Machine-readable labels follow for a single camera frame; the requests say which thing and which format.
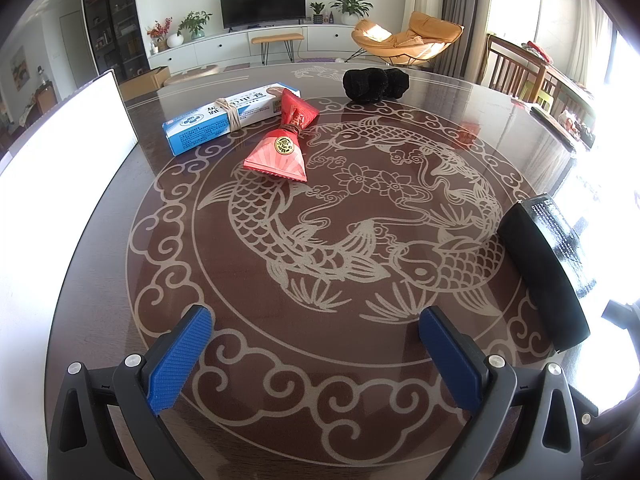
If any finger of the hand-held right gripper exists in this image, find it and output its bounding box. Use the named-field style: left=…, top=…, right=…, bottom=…
left=602, top=299, right=640, bottom=331

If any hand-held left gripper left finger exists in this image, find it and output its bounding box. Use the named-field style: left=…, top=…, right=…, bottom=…
left=46, top=304, right=214, bottom=480

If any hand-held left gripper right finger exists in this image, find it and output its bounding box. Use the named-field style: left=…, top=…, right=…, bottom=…
left=417, top=306, right=598, bottom=480

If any black box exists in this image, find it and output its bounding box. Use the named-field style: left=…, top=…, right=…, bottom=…
left=496, top=192, right=598, bottom=352

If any white storage box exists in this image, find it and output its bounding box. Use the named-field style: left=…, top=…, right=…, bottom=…
left=0, top=69, right=140, bottom=441

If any dark patterned desktop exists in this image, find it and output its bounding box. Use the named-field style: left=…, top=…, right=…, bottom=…
left=45, top=62, right=640, bottom=480

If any wooden dining chair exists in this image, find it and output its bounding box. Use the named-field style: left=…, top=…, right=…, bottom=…
left=477, top=34, right=546, bottom=99
left=537, top=67, right=587, bottom=117

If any red foil packet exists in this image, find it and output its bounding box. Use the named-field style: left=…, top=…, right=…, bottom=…
left=243, top=87, right=321, bottom=182

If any blue and white carton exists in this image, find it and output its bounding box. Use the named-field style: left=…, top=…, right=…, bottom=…
left=161, top=81, right=302, bottom=157

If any yellow plastic stool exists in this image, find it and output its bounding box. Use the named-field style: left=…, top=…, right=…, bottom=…
left=522, top=80, right=555, bottom=108

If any white sheer curtain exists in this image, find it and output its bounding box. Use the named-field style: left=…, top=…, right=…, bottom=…
left=565, top=0, right=612, bottom=87

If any black fuzzy cloth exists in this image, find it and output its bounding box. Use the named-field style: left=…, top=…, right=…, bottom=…
left=342, top=66, right=409, bottom=104

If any round wooden stool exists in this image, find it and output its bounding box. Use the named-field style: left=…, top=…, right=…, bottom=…
left=164, top=63, right=221, bottom=87

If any white television cabinet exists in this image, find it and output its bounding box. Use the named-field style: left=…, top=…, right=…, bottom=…
left=147, top=22, right=371, bottom=74

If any orange lounge chair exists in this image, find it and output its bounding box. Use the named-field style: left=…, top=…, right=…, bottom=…
left=351, top=11, right=464, bottom=68

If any red flower arrangement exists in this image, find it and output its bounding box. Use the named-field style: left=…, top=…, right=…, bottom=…
left=146, top=17, right=173, bottom=54

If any wooden bench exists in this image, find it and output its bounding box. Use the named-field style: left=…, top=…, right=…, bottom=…
left=250, top=32, right=305, bottom=65

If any leafy green plant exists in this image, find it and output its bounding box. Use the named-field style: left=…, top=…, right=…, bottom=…
left=177, top=10, right=213, bottom=41

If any grey curtain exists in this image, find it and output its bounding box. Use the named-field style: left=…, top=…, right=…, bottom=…
left=440, top=0, right=496, bottom=79

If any dark glass bookcase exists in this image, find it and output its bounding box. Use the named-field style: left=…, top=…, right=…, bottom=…
left=80, top=0, right=151, bottom=81

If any black television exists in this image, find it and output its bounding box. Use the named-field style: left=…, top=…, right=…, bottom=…
left=219, top=0, right=307, bottom=29

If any large potted green plant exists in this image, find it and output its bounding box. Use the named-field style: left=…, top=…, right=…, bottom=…
left=330, top=0, right=374, bottom=26

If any framed wall picture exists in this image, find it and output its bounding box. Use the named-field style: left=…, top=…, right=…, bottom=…
left=10, top=45, right=26, bottom=92

